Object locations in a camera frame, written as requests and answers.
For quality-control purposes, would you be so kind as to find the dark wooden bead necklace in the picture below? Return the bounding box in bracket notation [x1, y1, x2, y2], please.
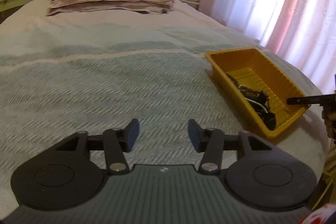
[227, 73, 276, 130]

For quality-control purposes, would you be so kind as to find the orange plastic tray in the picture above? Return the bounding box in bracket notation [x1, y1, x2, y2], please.
[205, 47, 310, 139]

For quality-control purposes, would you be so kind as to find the black wristwatch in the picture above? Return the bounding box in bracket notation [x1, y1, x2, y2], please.
[258, 91, 276, 130]

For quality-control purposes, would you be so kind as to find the person right hand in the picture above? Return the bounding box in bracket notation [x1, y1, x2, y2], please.
[322, 106, 336, 140]

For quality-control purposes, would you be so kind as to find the grey pink bedspread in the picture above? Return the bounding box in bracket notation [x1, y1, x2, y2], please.
[0, 0, 332, 214]

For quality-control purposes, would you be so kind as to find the pink sheer curtain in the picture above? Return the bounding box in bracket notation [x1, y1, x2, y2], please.
[199, 0, 335, 93]

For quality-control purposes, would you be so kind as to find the white bedside table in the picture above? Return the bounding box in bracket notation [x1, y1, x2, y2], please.
[179, 0, 199, 10]

